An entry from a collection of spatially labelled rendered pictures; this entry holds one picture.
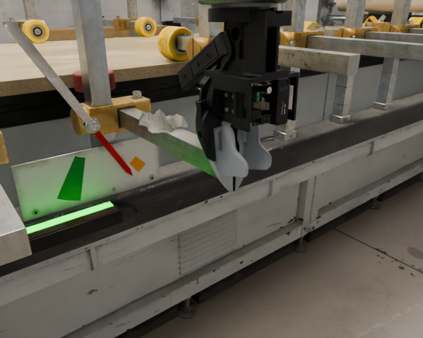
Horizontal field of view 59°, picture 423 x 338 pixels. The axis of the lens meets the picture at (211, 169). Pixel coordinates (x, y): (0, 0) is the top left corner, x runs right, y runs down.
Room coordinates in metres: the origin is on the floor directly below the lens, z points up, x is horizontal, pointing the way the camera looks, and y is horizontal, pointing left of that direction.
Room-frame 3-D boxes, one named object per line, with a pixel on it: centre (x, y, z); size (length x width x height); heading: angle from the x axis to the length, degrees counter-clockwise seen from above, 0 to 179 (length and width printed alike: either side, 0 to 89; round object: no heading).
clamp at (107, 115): (0.66, 0.18, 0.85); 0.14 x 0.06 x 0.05; 128
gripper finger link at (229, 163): (0.40, -0.02, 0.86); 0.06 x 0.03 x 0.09; 37
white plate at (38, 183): (0.60, 0.21, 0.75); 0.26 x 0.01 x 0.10; 128
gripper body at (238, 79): (0.40, -0.04, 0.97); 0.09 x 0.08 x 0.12; 37
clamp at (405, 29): (1.27, -0.61, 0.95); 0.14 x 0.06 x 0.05; 128
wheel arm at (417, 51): (0.93, -0.26, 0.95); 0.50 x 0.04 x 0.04; 38
